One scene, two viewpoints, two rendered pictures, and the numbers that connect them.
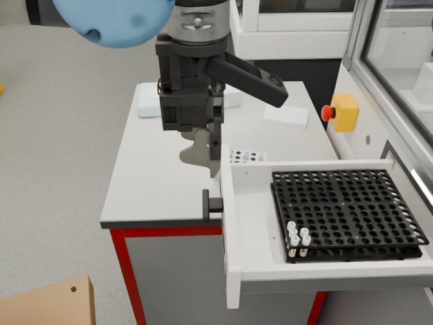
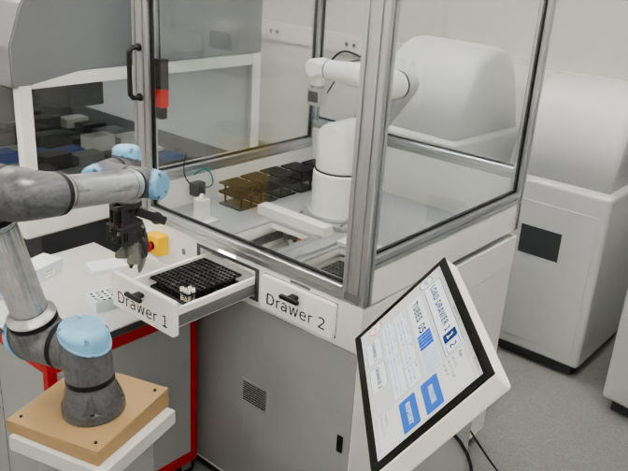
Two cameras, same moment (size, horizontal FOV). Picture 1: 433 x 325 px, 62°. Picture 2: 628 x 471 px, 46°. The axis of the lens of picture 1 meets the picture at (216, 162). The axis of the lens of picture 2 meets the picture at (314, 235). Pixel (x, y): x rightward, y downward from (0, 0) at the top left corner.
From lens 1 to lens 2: 174 cm
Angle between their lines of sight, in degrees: 45
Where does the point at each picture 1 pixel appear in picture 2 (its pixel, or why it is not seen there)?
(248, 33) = not seen: hidden behind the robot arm
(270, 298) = not seen: hidden behind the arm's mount
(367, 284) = (226, 301)
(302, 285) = (201, 311)
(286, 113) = (107, 264)
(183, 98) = (131, 228)
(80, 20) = (158, 193)
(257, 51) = (44, 227)
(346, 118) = (163, 245)
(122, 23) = (163, 192)
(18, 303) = (59, 386)
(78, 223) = not seen: outside the picture
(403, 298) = (244, 321)
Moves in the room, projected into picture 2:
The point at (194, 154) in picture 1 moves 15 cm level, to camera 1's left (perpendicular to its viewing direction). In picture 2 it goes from (134, 258) to (86, 272)
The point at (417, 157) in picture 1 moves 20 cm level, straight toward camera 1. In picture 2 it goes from (218, 241) to (223, 266)
